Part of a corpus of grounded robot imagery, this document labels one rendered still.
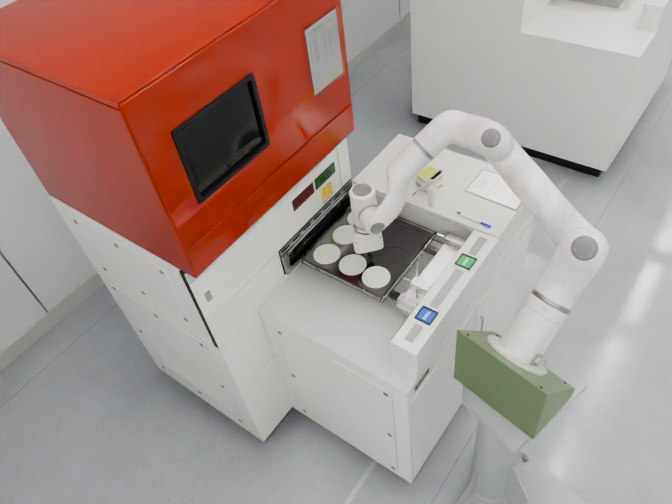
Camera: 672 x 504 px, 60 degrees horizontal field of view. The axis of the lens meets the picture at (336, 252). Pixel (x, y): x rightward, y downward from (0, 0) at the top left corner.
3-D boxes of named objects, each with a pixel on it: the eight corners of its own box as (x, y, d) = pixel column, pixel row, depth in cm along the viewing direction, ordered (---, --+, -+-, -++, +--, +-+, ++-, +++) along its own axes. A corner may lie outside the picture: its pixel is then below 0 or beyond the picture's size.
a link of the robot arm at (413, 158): (449, 175, 177) (377, 242, 186) (425, 147, 188) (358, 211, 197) (433, 162, 171) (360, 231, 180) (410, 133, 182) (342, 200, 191)
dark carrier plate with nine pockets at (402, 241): (302, 259, 214) (302, 258, 214) (356, 203, 232) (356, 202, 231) (381, 297, 198) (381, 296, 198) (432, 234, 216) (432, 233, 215)
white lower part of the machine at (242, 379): (162, 376, 294) (94, 271, 234) (267, 269, 334) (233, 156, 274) (267, 451, 261) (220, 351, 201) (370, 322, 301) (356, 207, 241)
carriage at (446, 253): (396, 310, 200) (396, 305, 197) (448, 243, 218) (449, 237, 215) (416, 320, 196) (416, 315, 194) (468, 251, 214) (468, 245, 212)
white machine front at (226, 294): (214, 346, 202) (178, 271, 173) (350, 204, 242) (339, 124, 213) (221, 350, 200) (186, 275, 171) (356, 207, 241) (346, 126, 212)
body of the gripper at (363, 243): (353, 234, 193) (356, 257, 201) (383, 228, 193) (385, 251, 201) (348, 219, 198) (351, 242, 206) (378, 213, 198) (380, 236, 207)
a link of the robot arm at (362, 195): (383, 224, 191) (372, 207, 197) (380, 194, 182) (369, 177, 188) (359, 233, 190) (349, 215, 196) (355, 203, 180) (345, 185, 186)
